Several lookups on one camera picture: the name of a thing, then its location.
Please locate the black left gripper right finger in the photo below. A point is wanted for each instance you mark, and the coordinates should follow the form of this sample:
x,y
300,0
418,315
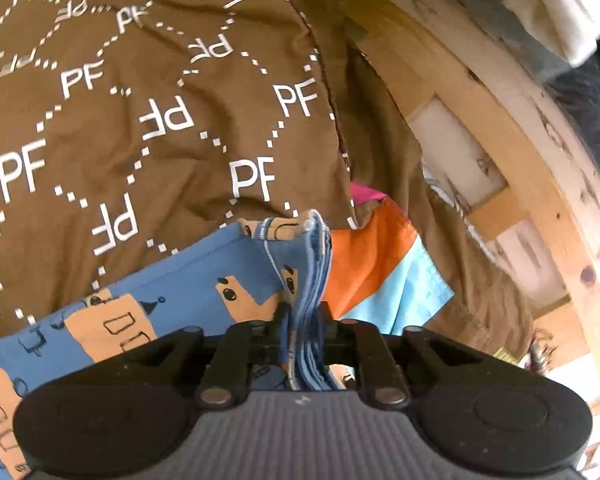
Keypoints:
x,y
424,405

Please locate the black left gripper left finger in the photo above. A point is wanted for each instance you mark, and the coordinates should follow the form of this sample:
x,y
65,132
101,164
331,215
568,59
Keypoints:
x,y
128,413

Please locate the blue patterned child pants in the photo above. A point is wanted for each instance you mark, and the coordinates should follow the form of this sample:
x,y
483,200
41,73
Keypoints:
x,y
240,273

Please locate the orange and blue striped sheet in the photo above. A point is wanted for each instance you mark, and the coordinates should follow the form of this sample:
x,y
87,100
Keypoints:
x,y
381,273

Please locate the brown PF patterned blanket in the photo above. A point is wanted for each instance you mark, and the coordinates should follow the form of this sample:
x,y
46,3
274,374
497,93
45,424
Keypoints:
x,y
128,127

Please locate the wooden bed frame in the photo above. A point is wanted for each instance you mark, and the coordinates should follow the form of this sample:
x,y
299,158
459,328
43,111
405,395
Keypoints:
x,y
501,147

